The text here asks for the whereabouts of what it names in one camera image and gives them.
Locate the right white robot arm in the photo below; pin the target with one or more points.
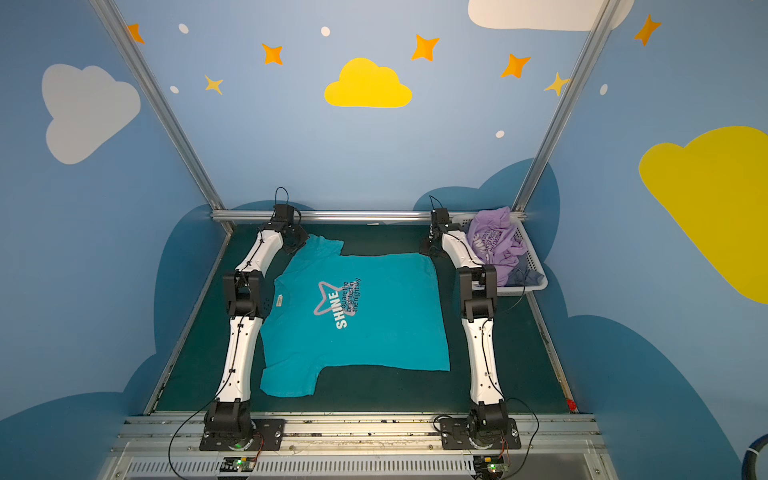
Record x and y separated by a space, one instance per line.
476 302

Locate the left green circuit board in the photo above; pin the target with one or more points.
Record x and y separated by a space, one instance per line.
238 465

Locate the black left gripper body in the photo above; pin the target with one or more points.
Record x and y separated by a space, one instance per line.
294 238

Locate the front aluminium rail base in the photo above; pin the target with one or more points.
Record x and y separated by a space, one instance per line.
379 445

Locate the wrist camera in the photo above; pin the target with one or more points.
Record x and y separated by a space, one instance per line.
440 217
284 213

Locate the teal printed t-shirt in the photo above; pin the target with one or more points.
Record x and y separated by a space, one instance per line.
337 310

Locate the white plastic laundry basket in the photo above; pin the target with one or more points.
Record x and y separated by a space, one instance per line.
461 253

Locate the aluminium frame post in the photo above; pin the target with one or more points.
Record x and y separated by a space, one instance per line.
586 61
114 23

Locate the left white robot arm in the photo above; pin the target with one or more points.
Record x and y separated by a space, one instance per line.
247 309

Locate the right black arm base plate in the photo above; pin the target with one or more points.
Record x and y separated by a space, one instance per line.
462 434

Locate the rear horizontal aluminium frame bar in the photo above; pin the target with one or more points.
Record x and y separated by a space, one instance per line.
327 217

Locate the right green circuit board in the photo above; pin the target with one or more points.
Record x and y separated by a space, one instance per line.
488 468

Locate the right aluminium frame post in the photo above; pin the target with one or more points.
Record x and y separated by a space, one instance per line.
586 61

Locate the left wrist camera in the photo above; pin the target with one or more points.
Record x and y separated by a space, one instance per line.
284 213

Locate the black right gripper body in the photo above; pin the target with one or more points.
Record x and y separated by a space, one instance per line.
431 243

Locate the dark blue t-shirt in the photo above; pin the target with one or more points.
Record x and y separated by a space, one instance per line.
523 274

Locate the purple t-shirt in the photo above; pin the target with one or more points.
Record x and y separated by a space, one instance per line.
492 235

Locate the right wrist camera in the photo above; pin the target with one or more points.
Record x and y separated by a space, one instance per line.
440 217

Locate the left aluminium frame post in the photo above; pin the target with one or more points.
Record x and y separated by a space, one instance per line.
114 23

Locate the green circuit board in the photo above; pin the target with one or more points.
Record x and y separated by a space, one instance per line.
238 465
488 468

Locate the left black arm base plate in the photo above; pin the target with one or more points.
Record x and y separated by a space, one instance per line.
261 434

